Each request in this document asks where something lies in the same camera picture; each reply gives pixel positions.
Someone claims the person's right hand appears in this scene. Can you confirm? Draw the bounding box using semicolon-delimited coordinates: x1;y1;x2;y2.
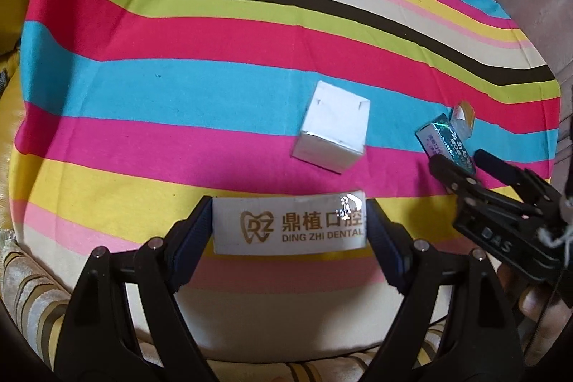
496;262;562;331

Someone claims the white box with gold logo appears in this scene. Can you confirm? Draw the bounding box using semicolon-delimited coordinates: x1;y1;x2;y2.
210;187;369;256

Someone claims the yellow leather sofa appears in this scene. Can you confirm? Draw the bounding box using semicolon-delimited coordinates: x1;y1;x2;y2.
0;0;32;275

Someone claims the small teal box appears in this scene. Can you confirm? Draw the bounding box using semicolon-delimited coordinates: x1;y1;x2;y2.
414;113;479;177

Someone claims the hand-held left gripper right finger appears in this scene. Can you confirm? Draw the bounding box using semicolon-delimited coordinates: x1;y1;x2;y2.
358;198;525;382

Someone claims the colourful striped cloth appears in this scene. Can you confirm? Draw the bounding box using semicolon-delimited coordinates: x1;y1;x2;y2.
8;0;563;358

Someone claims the plain white cube box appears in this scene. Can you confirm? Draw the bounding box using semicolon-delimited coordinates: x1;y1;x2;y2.
290;80;371;175

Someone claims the cream striped cushion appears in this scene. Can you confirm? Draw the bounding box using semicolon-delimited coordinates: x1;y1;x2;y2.
0;227;453;382

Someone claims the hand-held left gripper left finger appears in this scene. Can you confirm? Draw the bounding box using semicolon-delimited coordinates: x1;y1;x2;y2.
54;195;220;382

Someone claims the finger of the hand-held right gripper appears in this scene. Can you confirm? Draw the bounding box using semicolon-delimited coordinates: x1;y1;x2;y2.
429;153;499;209
475;149;526;187

